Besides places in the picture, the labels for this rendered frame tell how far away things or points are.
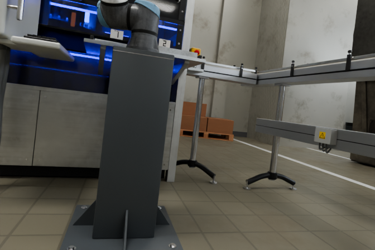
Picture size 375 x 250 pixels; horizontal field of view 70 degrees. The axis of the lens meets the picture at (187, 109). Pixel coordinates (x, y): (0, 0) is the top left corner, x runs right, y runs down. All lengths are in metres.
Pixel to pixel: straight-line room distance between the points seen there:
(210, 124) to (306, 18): 2.93
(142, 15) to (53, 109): 0.98
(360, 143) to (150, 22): 1.24
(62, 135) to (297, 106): 4.82
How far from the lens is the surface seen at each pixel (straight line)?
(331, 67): 1.85
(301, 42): 6.04
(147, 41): 1.18
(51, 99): 1.94
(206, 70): 2.20
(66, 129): 1.94
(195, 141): 2.23
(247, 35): 6.74
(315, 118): 6.18
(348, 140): 1.73
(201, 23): 6.36
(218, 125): 5.23
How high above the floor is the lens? 0.58
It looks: 1 degrees down
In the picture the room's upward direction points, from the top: 6 degrees clockwise
